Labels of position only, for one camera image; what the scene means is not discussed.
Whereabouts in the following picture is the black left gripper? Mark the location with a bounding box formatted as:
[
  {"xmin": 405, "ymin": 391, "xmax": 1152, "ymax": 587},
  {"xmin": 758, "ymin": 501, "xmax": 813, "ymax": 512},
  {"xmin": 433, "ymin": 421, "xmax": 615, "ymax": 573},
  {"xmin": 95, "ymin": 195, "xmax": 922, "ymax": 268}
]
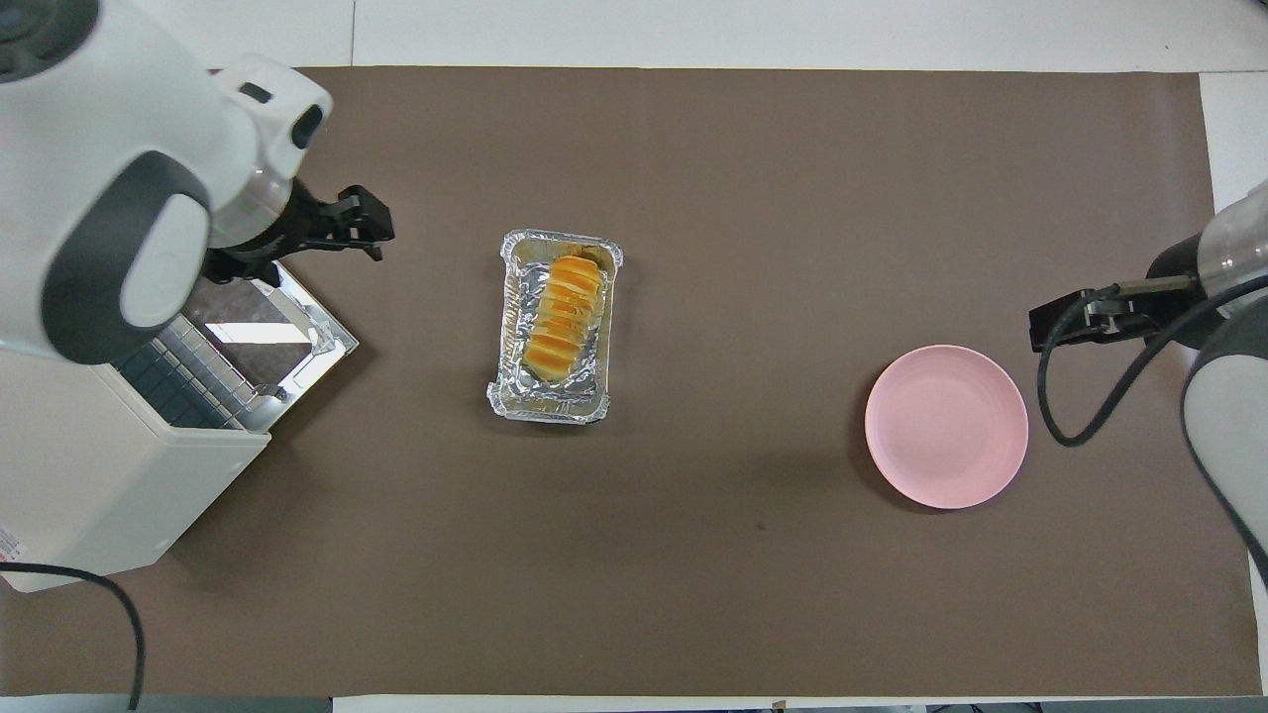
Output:
[{"xmin": 203, "ymin": 178, "xmax": 395, "ymax": 288}]

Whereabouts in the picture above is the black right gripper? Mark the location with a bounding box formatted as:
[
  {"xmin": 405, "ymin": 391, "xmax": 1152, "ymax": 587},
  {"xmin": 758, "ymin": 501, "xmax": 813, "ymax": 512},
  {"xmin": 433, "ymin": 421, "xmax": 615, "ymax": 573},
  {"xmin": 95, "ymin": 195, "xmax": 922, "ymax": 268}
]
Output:
[{"xmin": 1028, "ymin": 238, "xmax": 1205, "ymax": 353}]

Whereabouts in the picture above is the aluminium foil baking tray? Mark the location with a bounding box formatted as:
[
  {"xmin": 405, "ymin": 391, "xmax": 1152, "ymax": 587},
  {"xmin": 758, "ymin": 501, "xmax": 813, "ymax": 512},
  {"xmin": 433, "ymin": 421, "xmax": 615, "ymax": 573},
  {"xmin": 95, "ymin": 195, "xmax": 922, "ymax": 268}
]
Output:
[{"xmin": 485, "ymin": 229, "xmax": 625, "ymax": 427}]

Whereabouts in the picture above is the sliced golden bread loaf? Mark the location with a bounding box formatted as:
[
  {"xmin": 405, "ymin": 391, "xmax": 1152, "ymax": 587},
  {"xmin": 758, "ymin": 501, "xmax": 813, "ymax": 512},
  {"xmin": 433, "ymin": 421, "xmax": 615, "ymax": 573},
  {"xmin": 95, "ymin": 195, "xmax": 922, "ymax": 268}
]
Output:
[{"xmin": 523, "ymin": 254, "xmax": 605, "ymax": 382}]

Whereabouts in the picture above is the glass oven door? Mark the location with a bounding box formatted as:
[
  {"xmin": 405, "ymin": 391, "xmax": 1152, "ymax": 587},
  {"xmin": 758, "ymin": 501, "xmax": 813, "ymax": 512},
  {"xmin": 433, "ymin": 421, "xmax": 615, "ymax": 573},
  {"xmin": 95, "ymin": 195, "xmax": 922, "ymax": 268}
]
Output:
[{"xmin": 183, "ymin": 262, "xmax": 360, "ymax": 407}]

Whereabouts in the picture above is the cream toaster oven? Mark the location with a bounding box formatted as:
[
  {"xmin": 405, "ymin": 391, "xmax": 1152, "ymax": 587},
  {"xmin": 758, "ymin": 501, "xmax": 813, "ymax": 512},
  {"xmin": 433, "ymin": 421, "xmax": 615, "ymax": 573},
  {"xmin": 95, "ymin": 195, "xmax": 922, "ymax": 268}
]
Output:
[{"xmin": 0, "ymin": 262, "xmax": 360, "ymax": 595}]

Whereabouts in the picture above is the pink round plate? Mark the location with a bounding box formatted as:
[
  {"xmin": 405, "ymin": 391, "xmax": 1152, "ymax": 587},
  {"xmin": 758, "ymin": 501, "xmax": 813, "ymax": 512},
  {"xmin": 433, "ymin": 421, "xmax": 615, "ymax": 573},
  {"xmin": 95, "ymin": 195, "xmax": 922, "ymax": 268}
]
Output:
[{"xmin": 864, "ymin": 344, "xmax": 1030, "ymax": 511}]

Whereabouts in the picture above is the brown table mat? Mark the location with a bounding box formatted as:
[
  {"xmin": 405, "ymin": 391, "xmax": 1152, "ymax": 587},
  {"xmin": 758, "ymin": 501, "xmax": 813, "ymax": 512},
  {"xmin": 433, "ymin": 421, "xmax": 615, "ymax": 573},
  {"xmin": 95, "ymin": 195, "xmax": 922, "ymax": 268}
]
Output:
[{"xmin": 0, "ymin": 66, "xmax": 1264, "ymax": 699}]

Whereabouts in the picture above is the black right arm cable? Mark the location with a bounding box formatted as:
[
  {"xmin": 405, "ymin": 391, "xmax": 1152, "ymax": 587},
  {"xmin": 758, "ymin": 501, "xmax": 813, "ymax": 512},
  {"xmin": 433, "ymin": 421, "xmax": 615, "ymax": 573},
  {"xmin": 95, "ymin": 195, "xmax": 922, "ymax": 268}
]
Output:
[{"xmin": 1037, "ymin": 272, "xmax": 1268, "ymax": 449}]

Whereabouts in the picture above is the oven wire rack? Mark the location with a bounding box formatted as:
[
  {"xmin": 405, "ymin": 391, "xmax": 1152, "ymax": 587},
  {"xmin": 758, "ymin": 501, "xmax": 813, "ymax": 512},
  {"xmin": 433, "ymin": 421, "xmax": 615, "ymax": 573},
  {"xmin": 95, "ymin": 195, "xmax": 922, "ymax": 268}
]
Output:
[{"xmin": 112, "ymin": 315, "xmax": 273, "ymax": 434}]

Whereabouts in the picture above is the black oven power cable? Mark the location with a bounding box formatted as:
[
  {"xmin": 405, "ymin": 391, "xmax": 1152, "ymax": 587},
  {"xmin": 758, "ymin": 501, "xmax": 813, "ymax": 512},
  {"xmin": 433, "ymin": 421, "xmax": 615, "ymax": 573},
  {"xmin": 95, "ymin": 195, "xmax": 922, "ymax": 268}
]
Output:
[{"xmin": 0, "ymin": 562, "xmax": 148, "ymax": 712}]

